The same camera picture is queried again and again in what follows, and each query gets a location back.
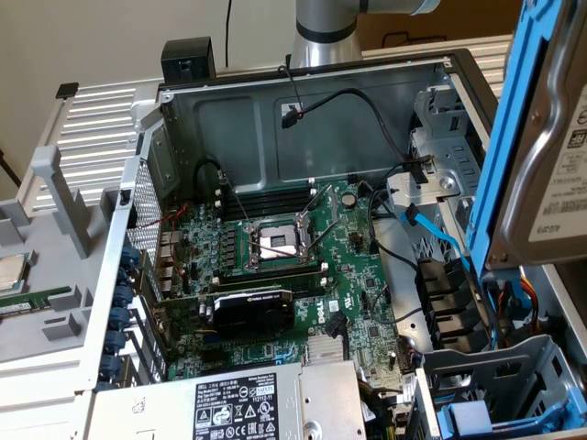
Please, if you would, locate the blue disk data wire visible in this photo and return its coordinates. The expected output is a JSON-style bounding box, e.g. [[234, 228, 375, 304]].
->
[[485, 277, 524, 336]]

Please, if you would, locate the red yellow power wire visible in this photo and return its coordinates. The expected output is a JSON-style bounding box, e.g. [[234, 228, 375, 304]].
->
[[499, 274, 542, 343]]

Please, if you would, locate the hard disk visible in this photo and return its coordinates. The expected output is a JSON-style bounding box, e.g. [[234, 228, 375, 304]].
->
[[465, 0, 587, 281]]

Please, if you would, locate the grey metal disk bay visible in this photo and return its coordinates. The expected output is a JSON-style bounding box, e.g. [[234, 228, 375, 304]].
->
[[415, 333, 587, 440]]

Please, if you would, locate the empty blue disk carrier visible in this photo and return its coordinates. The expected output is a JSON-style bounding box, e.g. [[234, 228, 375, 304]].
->
[[435, 383, 587, 437]]

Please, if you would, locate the black RAM slot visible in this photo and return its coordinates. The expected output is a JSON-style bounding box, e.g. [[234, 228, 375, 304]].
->
[[218, 185, 317, 207], [219, 196, 316, 220]]

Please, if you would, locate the CPU socket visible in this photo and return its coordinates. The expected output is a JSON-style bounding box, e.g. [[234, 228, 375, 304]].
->
[[245, 215, 317, 271]]

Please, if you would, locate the metal locking lever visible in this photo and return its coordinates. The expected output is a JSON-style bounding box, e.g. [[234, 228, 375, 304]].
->
[[217, 169, 252, 226], [302, 214, 343, 258]]

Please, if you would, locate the metal socket cover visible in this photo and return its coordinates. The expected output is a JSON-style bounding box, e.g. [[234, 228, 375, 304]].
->
[[297, 182, 341, 230]]

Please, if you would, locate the installed green RAM stick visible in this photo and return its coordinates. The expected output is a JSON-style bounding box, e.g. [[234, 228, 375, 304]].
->
[[214, 268, 325, 290]]

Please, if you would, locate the green Dell motherboard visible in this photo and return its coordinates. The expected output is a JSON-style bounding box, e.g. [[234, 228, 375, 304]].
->
[[155, 177, 416, 413]]

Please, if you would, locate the black graphics card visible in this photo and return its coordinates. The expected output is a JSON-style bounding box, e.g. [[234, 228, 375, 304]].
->
[[153, 284, 297, 340]]

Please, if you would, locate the open PC case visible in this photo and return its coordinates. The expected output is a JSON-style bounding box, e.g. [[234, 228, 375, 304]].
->
[[75, 48, 587, 440]]

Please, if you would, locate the silver chipset heatsink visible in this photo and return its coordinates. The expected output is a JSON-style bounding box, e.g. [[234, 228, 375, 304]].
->
[[305, 335, 346, 367]]

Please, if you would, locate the black fan shroud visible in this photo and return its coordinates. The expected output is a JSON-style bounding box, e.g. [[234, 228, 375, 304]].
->
[[415, 258, 490, 354]]

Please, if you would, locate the silver metal drive cage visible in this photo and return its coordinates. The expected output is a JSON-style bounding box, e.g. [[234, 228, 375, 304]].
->
[[383, 84, 494, 258]]

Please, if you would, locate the black box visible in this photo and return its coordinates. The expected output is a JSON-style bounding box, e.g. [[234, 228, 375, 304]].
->
[[160, 38, 217, 87]]

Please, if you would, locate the grey power supply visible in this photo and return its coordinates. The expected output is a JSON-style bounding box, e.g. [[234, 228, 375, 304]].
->
[[89, 359, 368, 440]]

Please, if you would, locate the grey parts rack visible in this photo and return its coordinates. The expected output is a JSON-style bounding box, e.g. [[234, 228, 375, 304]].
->
[[0, 146, 126, 368]]

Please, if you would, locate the brown cardboard box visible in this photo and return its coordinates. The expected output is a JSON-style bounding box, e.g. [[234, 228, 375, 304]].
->
[[355, 0, 526, 50]]

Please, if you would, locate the silver CPU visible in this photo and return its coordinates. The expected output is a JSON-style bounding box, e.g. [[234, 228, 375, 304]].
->
[[0, 253, 32, 295]]

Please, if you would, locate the thin dark rod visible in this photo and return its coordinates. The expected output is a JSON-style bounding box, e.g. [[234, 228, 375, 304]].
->
[[0, 148, 22, 189]]

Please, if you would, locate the black wire with connector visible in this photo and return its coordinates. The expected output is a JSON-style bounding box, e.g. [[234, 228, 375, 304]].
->
[[280, 87, 416, 167]]

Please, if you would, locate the looped black wire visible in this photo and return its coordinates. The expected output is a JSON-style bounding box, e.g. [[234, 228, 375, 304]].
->
[[194, 158, 230, 203]]

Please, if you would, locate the black SATA wire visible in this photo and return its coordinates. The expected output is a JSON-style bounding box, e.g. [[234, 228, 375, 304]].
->
[[324, 311, 348, 364]]

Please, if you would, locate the curved black wire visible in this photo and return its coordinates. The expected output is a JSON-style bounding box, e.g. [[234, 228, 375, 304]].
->
[[365, 181, 421, 272]]

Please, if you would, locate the thin black red wire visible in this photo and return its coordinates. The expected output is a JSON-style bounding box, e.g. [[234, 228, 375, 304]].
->
[[277, 53, 306, 119]]

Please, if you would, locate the flat light blue SATA wire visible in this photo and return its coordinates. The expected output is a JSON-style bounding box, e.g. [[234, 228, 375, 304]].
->
[[400, 203, 478, 276]]

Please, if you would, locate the thin black cable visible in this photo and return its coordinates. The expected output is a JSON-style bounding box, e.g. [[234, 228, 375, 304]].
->
[[223, 0, 234, 69]]

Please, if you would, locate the braided power cable bundle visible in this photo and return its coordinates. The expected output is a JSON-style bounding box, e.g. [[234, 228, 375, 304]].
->
[[357, 379, 407, 440]]

